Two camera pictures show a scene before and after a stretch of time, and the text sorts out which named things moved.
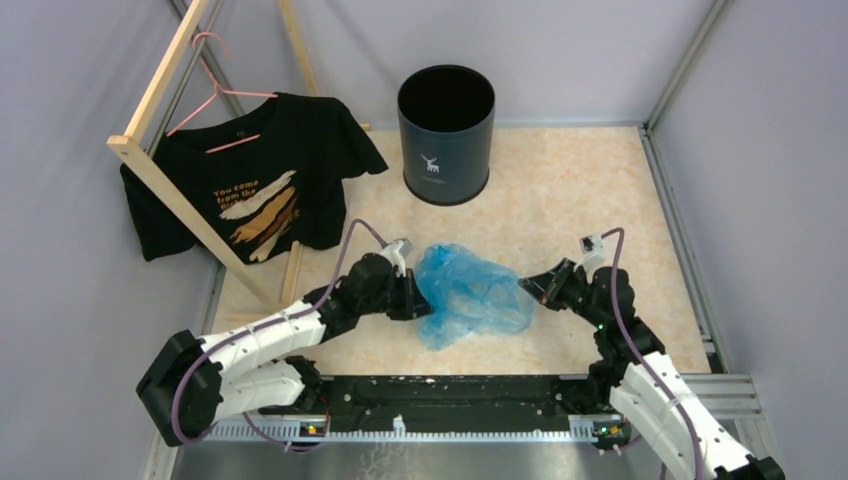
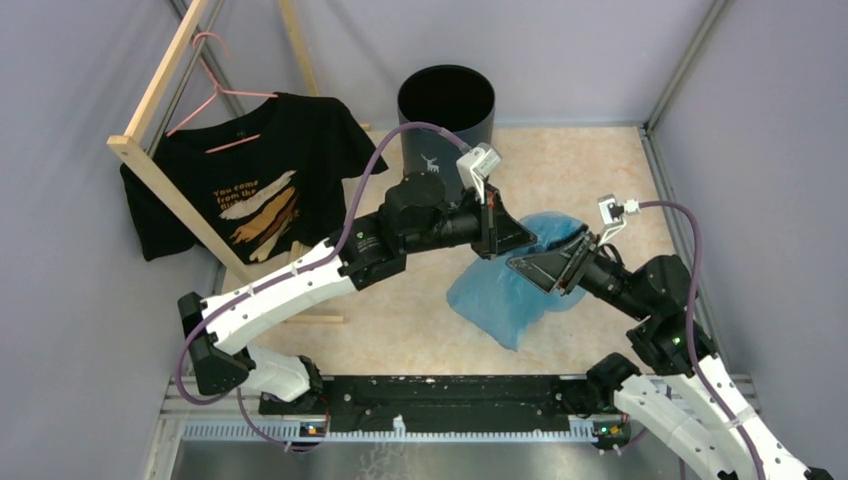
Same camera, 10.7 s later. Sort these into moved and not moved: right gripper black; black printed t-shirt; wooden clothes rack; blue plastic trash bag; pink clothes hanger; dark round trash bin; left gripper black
Moved: blue plastic trash bag; right gripper black; left gripper black
Not moved: pink clothes hanger; wooden clothes rack; black printed t-shirt; dark round trash bin
